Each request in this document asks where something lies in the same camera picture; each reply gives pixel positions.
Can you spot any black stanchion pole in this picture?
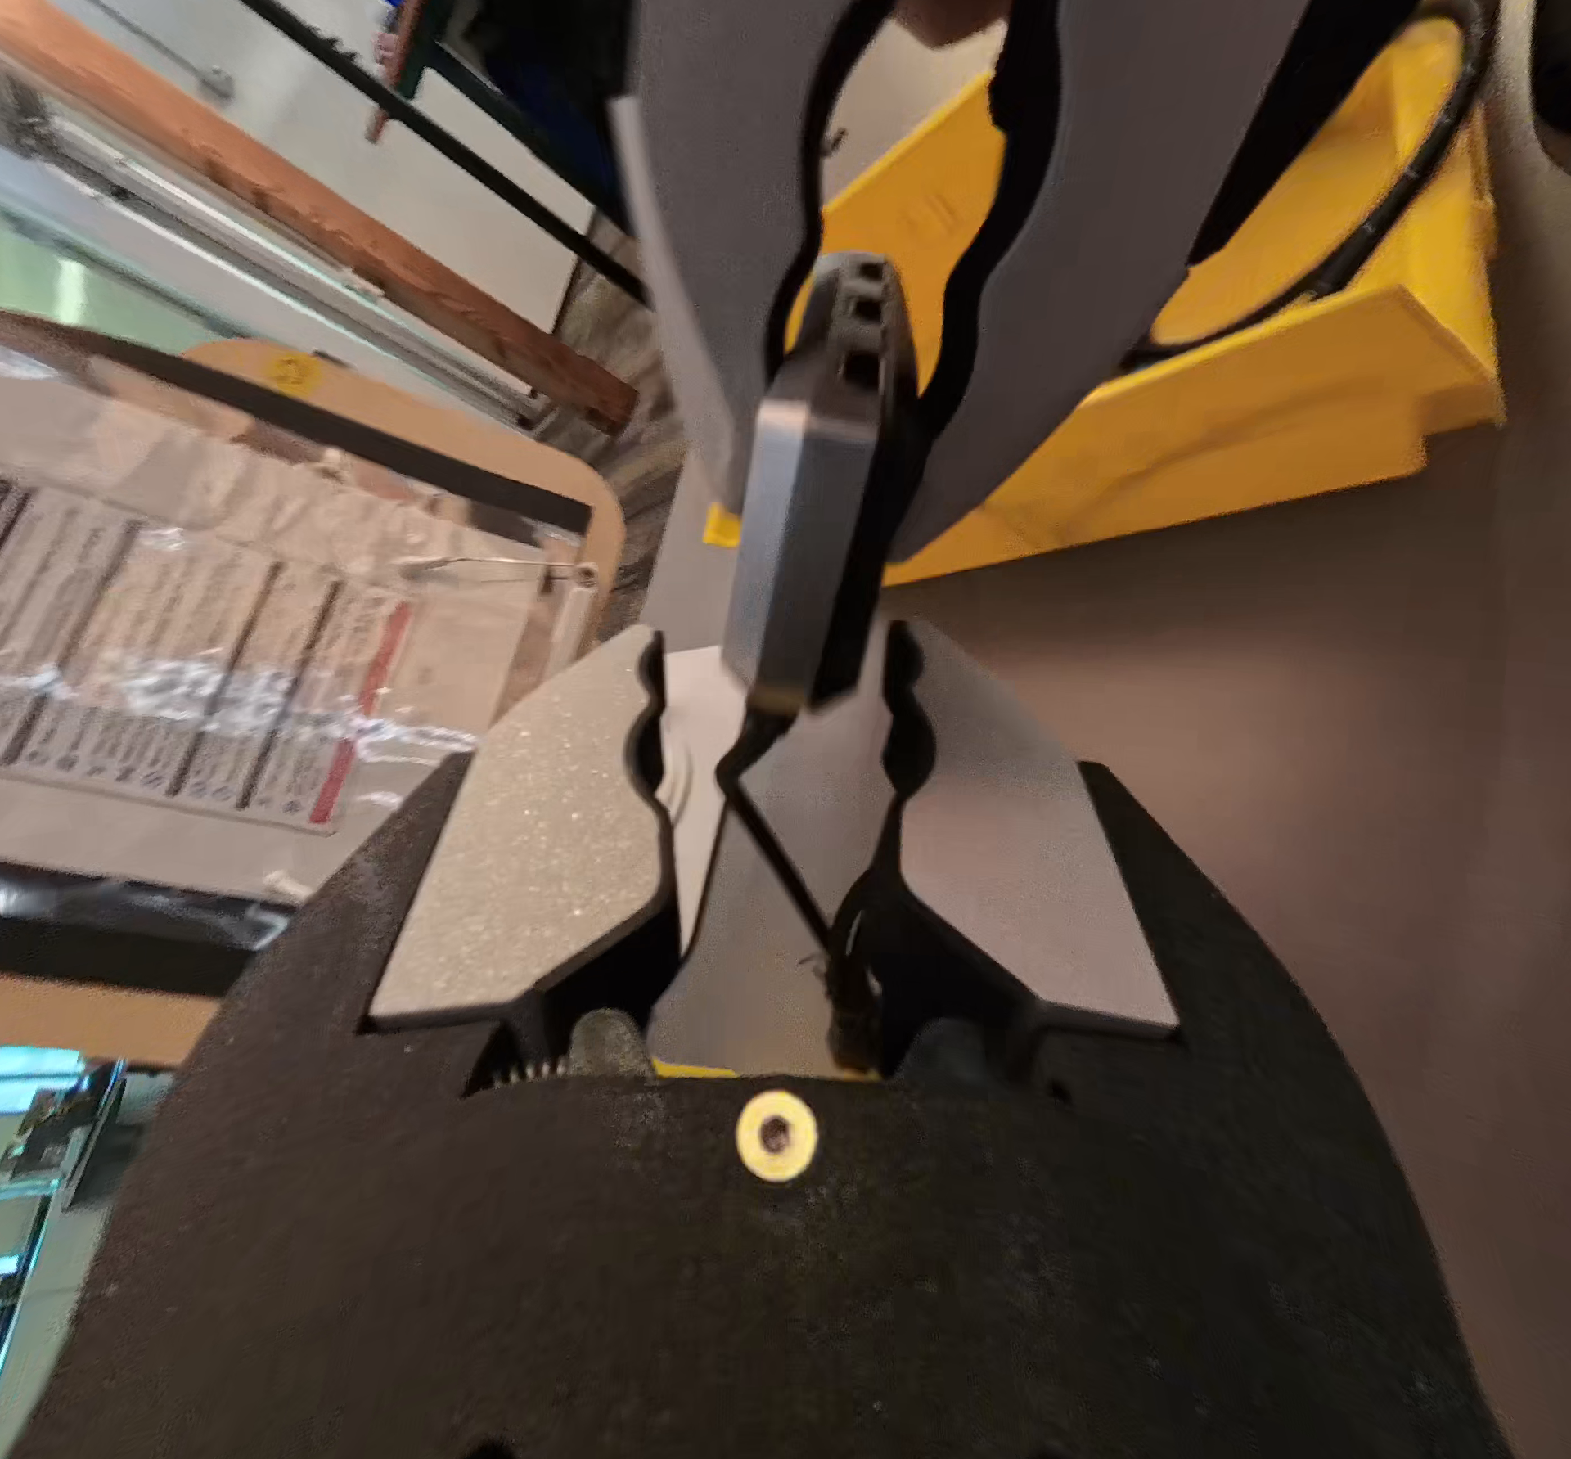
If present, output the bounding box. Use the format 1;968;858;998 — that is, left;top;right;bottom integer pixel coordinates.
88;0;651;307

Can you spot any black braided cable green plug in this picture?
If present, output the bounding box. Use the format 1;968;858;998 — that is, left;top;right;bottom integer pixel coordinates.
1128;0;1508;371

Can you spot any sign stand with laminated sheet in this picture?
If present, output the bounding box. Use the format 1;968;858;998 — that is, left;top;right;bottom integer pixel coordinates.
0;311;629;1067

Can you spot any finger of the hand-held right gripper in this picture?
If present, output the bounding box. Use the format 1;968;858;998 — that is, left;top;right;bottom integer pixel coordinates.
606;0;917;529
880;0;1365;564

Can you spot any yellow plastic bin with divider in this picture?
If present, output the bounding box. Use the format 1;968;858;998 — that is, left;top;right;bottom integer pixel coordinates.
705;0;1508;590

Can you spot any dark grey adapter hub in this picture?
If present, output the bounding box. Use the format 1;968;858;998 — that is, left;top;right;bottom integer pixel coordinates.
722;252;923;714

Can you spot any wooden beam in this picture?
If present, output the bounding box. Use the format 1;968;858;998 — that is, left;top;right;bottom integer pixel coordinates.
0;0;641;437

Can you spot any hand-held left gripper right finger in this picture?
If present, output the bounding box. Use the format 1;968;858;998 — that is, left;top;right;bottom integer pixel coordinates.
839;618;1182;1040

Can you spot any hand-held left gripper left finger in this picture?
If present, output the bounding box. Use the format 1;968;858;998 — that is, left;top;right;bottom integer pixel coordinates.
366;622;687;1033

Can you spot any thin black adapter cable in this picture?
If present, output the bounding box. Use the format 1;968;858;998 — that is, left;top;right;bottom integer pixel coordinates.
713;707;886;1070

